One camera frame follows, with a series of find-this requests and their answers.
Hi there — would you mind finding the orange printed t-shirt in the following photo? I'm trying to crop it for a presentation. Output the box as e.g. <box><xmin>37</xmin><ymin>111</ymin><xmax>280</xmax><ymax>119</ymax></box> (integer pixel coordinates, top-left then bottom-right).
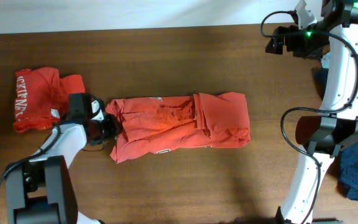
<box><xmin>106</xmin><ymin>92</ymin><xmax>251</xmax><ymax>163</ymax></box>

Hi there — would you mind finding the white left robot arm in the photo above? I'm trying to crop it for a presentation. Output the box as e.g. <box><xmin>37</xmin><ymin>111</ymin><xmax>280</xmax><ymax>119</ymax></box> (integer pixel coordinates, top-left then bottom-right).
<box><xmin>0</xmin><ymin>93</ymin><xmax>119</xmax><ymax>224</ymax></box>

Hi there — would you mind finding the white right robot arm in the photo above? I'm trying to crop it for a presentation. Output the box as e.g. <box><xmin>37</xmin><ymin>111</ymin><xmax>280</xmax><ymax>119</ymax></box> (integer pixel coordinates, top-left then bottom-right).
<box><xmin>265</xmin><ymin>0</ymin><xmax>358</xmax><ymax>223</ymax></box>

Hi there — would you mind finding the folded red t-shirt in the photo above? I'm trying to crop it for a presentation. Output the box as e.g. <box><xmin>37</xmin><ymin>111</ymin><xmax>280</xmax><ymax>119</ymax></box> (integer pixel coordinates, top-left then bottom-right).
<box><xmin>13</xmin><ymin>67</ymin><xmax>85</xmax><ymax>133</ymax></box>

